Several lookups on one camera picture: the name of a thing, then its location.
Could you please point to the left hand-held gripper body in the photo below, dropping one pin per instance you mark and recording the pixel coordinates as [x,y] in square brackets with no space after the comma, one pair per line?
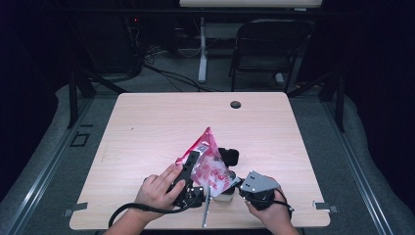
[191,197]

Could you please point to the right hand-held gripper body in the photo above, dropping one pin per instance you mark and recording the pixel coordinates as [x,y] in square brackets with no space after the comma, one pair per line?
[259,186]

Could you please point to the pink printed plastic bag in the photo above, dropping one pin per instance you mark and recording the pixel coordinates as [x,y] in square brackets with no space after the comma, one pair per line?
[212,169]

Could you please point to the glass jar with black lid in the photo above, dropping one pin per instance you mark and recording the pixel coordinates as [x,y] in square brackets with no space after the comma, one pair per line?
[228,156]

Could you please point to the person's right hand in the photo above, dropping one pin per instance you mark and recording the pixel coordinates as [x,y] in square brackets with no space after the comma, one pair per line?
[277,212]

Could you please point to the person's left hand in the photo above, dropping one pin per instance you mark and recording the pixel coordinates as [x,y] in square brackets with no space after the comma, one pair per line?
[156,192]

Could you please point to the white desk leg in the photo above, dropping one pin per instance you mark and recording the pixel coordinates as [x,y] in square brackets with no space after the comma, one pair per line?
[203,58]

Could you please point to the black metal stand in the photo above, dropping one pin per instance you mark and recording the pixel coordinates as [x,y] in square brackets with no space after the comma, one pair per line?
[340,104]
[73,98]

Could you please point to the dark equipment with red light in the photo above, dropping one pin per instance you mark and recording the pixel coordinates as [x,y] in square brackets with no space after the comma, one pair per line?
[117,42]

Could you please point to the black folding chair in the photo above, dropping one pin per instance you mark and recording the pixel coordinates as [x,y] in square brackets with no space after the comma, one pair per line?
[270,36]

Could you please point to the aluminium floor rail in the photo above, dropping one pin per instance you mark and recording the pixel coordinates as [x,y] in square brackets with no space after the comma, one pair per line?
[42,169]
[357,169]

